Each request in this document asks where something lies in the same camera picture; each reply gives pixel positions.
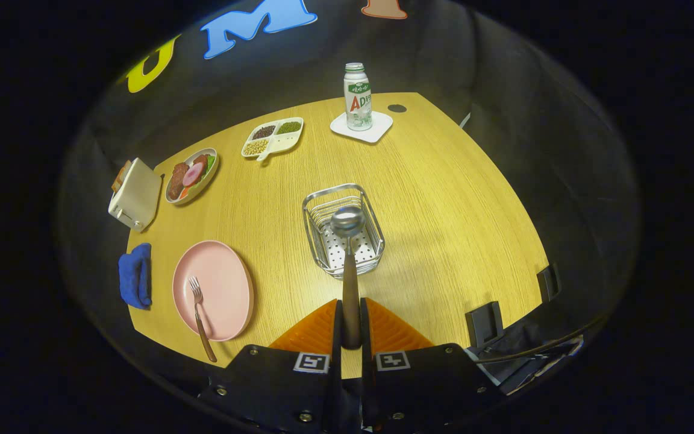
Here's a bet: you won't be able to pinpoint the white divided dish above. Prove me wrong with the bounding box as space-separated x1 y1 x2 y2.
241 117 304 162

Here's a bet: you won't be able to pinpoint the black table clamp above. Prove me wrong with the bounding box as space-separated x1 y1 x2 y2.
537 264 561 302
465 301 505 348

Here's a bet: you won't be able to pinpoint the pink round plate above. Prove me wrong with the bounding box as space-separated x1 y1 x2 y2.
172 240 255 342

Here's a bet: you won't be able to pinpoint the thin curved dark cable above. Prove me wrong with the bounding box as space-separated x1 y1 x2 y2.
478 316 604 365

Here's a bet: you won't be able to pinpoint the metal wire basket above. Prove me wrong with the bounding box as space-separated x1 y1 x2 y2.
302 183 386 279

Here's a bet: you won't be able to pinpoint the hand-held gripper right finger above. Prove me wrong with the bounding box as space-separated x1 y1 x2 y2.
359 297 504 434

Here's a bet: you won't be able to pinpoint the metal spoon wooden handle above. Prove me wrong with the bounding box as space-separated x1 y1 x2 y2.
330 205 367 350

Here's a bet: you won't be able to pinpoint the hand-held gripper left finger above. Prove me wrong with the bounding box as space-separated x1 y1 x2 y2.
198 298 345 434

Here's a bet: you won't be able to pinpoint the metal fork wooden handle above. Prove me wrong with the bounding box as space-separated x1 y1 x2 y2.
188 276 217 363

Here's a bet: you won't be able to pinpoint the white drink bottle green label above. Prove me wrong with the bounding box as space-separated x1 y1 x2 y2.
343 63 374 131

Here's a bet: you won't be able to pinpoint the grey food bowl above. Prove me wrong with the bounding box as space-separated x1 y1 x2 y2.
164 148 220 206

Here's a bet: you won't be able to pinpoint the cream white toaster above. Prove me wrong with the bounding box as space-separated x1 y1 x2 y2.
108 157 163 233

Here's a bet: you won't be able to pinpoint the brown meat piece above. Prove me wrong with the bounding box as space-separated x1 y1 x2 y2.
168 163 190 200

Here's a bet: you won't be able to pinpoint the white square coaster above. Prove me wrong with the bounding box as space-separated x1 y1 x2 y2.
330 110 394 144

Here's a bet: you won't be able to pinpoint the black backdrop cloth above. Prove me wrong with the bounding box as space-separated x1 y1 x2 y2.
61 0 640 386

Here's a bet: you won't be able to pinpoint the toasted bread slices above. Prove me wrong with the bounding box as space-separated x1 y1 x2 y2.
111 160 133 193

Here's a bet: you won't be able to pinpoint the blue folded cloth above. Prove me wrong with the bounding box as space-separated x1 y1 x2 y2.
118 243 152 310

